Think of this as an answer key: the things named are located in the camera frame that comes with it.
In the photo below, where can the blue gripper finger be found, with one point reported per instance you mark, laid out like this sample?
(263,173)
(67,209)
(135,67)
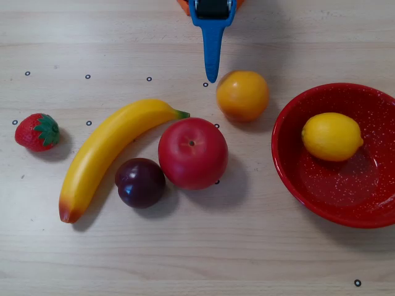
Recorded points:
(212,49)

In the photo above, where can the yellow plastic lemon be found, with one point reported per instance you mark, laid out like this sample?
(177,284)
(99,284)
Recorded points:
(331,137)

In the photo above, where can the yellow plastic banana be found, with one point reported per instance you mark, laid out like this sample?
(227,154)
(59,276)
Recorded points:
(102,145)

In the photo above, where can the dark purple plastic plum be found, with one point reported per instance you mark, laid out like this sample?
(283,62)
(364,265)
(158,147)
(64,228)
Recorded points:
(140,183)

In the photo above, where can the red speckled bowl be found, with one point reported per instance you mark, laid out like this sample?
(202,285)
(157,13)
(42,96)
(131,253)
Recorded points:
(336,191)

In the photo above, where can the red plastic apple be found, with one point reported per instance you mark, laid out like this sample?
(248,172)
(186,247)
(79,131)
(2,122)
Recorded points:
(192,154)

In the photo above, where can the plastic orange fruit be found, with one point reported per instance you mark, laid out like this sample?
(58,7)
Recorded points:
(242,95)

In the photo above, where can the red plastic strawberry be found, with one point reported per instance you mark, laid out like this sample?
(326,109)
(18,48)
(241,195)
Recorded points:
(31,135)

